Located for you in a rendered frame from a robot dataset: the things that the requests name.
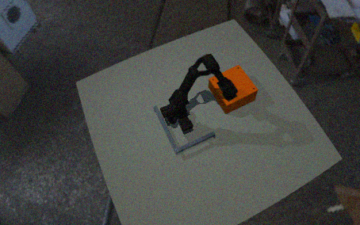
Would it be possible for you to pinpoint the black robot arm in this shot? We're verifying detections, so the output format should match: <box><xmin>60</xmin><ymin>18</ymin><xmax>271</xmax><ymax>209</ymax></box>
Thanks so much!
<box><xmin>160</xmin><ymin>54</ymin><xmax>238</xmax><ymax>124</ymax></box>

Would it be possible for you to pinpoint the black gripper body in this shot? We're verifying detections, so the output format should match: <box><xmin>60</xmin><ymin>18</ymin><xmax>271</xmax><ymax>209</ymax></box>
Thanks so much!
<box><xmin>176</xmin><ymin>110</ymin><xmax>193</xmax><ymax>132</ymax></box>

